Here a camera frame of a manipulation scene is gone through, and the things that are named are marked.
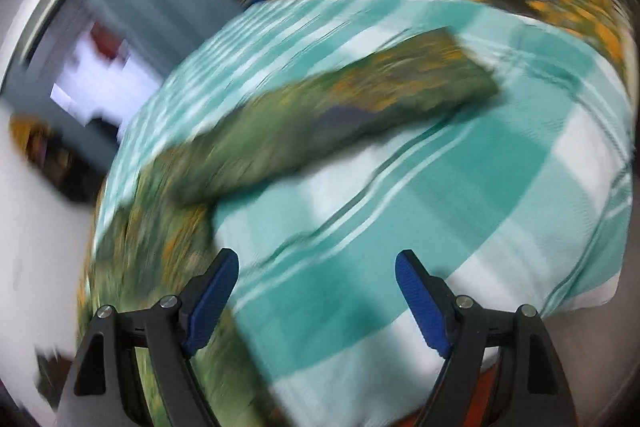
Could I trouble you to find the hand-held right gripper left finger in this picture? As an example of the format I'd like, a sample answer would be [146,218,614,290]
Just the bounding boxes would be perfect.
[54,248,240,427]

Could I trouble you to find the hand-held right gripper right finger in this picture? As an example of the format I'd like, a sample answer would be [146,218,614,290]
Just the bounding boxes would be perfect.
[394,250,578,427]

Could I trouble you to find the green floral pillow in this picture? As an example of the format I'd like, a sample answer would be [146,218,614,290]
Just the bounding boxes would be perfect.
[75,27,501,427]

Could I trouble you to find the dark hanging clothes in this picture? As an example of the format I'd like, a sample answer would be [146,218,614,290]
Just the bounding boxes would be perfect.
[10,114,106,202]

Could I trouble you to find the teal checkered blanket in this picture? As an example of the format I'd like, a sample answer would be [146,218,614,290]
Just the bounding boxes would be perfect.
[92,0,633,427]

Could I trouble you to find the bright window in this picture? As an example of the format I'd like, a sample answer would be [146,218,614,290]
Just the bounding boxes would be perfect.
[50,22,166,128]

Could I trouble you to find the red hanging garment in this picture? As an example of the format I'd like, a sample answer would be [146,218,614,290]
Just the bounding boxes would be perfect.
[90,24,131,58]

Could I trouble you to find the grey-blue curtain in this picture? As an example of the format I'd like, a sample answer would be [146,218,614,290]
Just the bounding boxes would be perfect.
[70,0,281,148]

